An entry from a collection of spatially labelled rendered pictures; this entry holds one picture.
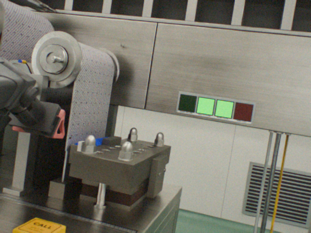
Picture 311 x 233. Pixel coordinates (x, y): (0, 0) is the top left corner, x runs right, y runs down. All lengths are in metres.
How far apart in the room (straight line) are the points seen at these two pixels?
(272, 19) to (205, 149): 2.42
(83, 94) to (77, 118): 0.07
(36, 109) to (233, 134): 2.87
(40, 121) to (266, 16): 0.81
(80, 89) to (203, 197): 2.80
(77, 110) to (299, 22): 0.76
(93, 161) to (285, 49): 0.67
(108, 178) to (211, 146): 2.70
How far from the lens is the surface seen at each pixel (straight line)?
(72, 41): 0.91
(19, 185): 0.95
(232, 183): 3.53
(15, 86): 0.56
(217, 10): 1.24
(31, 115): 0.72
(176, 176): 3.59
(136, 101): 1.17
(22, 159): 0.93
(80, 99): 0.93
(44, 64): 0.92
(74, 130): 0.93
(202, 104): 1.11
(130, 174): 0.81
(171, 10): 1.26
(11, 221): 0.78
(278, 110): 1.11
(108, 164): 0.82
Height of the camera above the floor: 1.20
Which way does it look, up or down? 3 degrees down
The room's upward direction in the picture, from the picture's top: 9 degrees clockwise
